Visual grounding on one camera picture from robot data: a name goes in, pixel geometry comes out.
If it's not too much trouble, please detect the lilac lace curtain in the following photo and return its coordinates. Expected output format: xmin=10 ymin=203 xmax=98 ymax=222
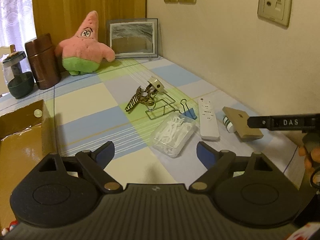
xmin=0 ymin=0 xmax=36 ymax=50

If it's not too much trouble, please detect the brown cylindrical canister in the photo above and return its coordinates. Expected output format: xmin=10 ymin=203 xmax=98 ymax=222
xmin=25 ymin=33 xmax=61 ymax=90

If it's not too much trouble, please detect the white remote control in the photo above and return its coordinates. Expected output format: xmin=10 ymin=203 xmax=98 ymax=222
xmin=198 ymin=97 xmax=220 ymax=141

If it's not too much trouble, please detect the blue binder clip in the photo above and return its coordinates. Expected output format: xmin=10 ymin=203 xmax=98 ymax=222
xmin=180 ymin=99 xmax=197 ymax=120

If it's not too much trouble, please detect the red white package corner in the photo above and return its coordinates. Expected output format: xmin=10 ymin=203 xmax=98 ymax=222
xmin=287 ymin=222 xmax=320 ymax=240

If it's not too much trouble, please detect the pink Patrick star plush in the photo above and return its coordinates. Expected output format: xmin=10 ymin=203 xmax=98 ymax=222
xmin=55 ymin=10 xmax=116 ymax=76

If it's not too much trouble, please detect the zebra striped hair clip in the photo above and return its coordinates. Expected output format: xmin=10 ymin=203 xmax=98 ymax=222
xmin=125 ymin=86 xmax=155 ymax=112

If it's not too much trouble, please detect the plaid pastel tablecloth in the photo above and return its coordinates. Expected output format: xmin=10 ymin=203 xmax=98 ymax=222
xmin=1 ymin=58 xmax=304 ymax=186

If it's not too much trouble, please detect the framed sand picture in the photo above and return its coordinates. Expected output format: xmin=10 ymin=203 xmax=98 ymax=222
xmin=106 ymin=18 xmax=159 ymax=59

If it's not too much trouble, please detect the small white green bottle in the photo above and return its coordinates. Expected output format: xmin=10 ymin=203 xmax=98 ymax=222
xmin=223 ymin=116 xmax=236 ymax=133

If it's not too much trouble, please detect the clear box of floss picks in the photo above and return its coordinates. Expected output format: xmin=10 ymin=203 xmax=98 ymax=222
xmin=150 ymin=112 xmax=196 ymax=158

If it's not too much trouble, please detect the wire metal stand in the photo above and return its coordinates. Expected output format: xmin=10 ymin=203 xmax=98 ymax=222
xmin=145 ymin=92 xmax=178 ymax=120

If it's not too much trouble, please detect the yellow wood panel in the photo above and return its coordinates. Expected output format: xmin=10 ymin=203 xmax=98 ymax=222
xmin=33 ymin=0 xmax=146 ymax=44

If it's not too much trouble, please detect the beige wall socket plate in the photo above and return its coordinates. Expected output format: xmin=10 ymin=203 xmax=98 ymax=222
xmin=257 ymin=0 xmax=292 ymax=28

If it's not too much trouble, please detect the cream wooden chair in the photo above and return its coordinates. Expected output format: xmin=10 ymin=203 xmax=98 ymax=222
xmin=0 ymin=44 xmax=16 ymax=62

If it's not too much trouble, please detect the red Doraemon toy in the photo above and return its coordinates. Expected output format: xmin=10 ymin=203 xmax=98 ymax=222
xmin=2 ymin=220 xmax=18 ymax=236

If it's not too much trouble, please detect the tan square card box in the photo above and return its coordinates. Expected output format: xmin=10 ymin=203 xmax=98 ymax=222
xmin=222 ymin=106 xmax=264 ymax=140

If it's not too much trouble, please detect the open cardboard box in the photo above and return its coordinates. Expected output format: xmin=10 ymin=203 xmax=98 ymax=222
xmin=1 ymin=100 xmax=56 ymax=229

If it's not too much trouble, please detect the dark green glass humidifier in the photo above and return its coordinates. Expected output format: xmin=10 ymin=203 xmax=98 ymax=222
xmin=2 ymin=51 xmax=34 ymax=99

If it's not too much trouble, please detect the person's right hand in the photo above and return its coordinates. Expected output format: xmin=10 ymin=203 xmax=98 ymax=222
xmin=298 ymin=146 xmax=320 ymax=181

